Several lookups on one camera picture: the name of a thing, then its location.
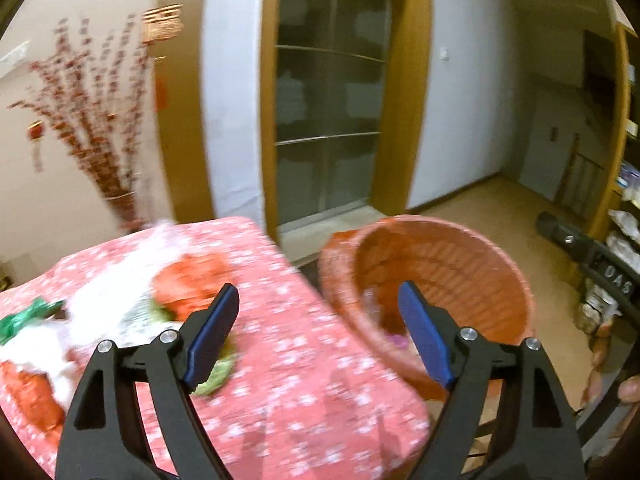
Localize large orange plastic bag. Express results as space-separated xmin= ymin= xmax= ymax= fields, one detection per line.
xmin=1 ymin=361 xmax=65 ymax=438

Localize green paw print bag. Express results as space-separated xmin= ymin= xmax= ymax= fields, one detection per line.
xmin=118 ymin=296 xmax=238 ymax=396

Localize white translucent plastic bag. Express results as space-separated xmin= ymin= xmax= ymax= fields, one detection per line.
xmin=1 ymin=224 xmax=188 ymax=411

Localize orange woven trash basket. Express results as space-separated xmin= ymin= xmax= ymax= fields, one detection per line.
xmin=318 ymin=214 xmax=535 ymax=401

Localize person's hand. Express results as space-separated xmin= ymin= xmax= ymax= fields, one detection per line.
xmin=618 ymin=375 xmax=640 ymax=403

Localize wooden shelf unit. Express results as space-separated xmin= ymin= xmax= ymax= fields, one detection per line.
xmin=569 ymin=22 xmax=640 ymax=340

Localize green plastic bag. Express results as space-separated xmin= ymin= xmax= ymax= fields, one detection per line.
xmin=0 ymin=297 xmax=65 ymax=346

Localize pink floral tablecloth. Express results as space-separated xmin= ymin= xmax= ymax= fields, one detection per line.
xmin=1 ymin=217 xmax=430 ymax=479

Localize glass vase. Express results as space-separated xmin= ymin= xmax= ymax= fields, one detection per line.
xmin=104 ymin=190 xmax=153 ymax=234

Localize small red lantern ornament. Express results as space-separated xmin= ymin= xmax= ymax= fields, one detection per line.
xmin=27 ymin=120 xmax=44 ymax=172

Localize red berry branches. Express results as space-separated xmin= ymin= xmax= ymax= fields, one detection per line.
xmin=6 ymin=14 xmax=154 ymax=198

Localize glass sliding door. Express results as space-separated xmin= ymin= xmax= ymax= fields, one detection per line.
xmin=276 ymin=0 xmax=390 ymax=228

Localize gold red fu ornament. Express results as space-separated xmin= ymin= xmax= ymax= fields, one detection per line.
xmin=142 ymin=3 xmax=183 ymax=112

